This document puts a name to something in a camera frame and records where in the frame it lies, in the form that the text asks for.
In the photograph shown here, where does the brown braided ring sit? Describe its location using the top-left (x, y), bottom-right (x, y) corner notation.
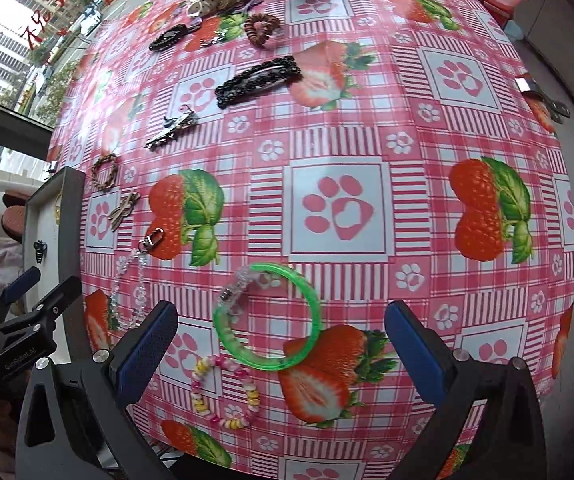
top-left (90, 152), bottom-right (119, 192)

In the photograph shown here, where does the grey jewelry tray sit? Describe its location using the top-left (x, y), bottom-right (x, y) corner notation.
top-left (23, 166), bottom-right (86, 311)

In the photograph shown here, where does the silver metal hair clip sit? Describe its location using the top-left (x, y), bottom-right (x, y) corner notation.
top-left (144, 105), bottom-right (200, 152)

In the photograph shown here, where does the black lace hair clip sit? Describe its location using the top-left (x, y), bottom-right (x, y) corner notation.
top-left (214, 55), bottom-right (304, 110)

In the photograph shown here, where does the green translucent bangle bracelet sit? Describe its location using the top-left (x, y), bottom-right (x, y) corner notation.
top-left (213, 262), bottom-right (324, 372)

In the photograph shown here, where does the bronze metal hair clip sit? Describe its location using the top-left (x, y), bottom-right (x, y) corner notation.
top-left (107, 192), bottom-right (142, 232)

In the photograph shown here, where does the black beaded bracelet with charm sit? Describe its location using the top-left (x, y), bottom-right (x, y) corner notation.
top-left (148, 22), bottom-right (230, 52)

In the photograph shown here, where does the clear bead chain with clasp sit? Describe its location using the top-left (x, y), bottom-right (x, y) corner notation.
top-left (108, 228), bottom-right (166, 332)

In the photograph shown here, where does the brown spiral hair tie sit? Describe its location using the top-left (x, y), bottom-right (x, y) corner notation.
top-left (244, 12), bottom-right (282, 47)

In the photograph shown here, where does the pink yellow spiral hair tie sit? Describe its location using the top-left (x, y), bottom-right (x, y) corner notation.
top-left (191, 354), bottom-right (262, 430)

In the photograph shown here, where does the pink strawberry checked tablecloth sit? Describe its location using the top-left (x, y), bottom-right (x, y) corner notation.
top-left (47, 0), bottom-right (574, 480)

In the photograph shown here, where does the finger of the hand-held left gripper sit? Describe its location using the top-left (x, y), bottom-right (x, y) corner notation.
top-left (0, 266), bottom-right (42, 322)
top-left (0, 275), bottom-right (82, 342)

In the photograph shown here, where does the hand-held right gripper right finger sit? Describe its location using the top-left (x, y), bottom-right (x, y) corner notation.
top-left (385, 301), bottom-right (548, 480)

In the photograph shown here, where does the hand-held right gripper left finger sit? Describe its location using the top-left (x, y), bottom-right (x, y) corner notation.
top-left (14, 301), bottom-right (178, 480)

